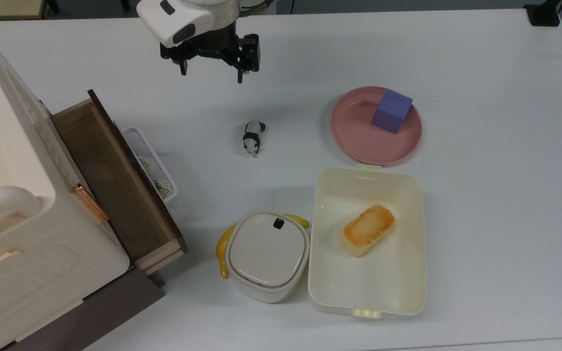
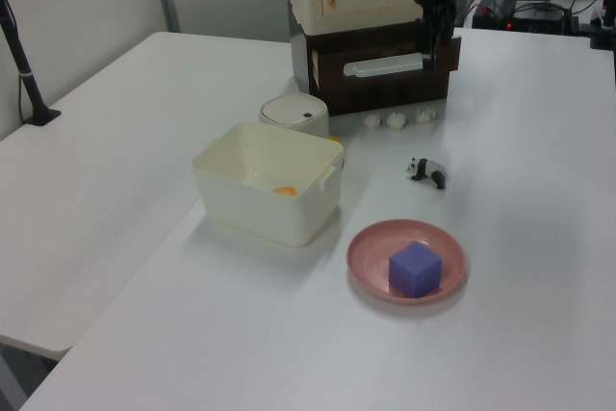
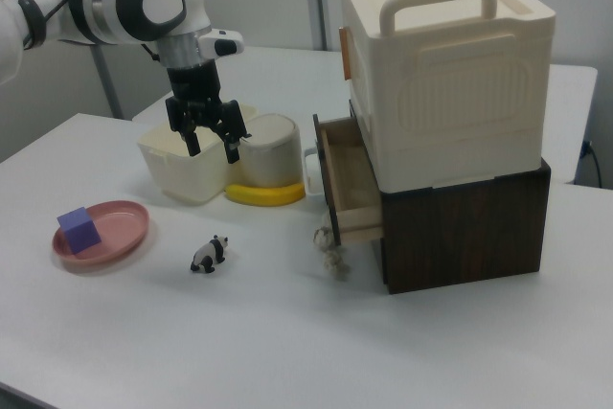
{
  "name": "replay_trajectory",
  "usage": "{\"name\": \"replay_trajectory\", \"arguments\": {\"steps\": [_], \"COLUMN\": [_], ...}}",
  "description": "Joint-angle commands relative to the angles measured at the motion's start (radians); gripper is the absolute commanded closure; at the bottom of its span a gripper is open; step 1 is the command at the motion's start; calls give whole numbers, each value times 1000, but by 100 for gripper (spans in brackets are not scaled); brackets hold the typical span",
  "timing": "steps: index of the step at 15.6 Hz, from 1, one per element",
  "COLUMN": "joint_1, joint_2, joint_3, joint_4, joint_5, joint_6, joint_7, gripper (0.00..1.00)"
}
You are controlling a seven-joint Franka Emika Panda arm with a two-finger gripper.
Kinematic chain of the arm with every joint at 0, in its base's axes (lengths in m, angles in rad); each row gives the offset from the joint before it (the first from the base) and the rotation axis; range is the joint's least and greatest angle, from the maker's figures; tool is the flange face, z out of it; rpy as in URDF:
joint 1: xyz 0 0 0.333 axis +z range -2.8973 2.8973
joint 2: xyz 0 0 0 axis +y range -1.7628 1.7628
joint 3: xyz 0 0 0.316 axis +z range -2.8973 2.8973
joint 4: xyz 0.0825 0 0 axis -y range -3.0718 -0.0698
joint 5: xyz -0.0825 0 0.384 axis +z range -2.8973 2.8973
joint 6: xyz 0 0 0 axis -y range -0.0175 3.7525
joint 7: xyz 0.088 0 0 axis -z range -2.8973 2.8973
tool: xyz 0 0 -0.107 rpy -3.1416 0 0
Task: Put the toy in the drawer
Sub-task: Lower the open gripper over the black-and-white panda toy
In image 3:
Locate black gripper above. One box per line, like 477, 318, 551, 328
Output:
165, 61, 253, 165

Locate black and white panda toy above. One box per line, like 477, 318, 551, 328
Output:
190, 235, 230, 274

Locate dark brown wooden drawer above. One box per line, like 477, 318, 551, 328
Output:
348, 100, 553, 295

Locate cream rectangular plastic bin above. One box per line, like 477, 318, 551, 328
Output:
137, 102, 258, 207

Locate cream round lidded trash can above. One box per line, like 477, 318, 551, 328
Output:
238, 112, 306, 190

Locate yellow lid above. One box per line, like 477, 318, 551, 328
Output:
225, 181, 307, 208

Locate pink round plate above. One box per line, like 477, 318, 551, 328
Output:
51, 199, 150, 266

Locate purple cube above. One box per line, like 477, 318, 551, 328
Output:
57, 206, 102, 255

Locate small white knobs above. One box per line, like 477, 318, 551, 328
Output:
321, 249, 351, 282

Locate white plastic drawer handle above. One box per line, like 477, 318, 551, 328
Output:
304, 145, 327, 198

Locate brown wooden box handle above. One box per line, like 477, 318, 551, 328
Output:
338, 25, 353, 80

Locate white knotted rope flower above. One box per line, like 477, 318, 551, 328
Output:
311, 225, 337, 251

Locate cream cabinet with orange handle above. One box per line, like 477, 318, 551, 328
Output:
338, 0, 557, 193

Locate black power cable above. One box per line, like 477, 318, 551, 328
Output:
580, 139, 605, 186

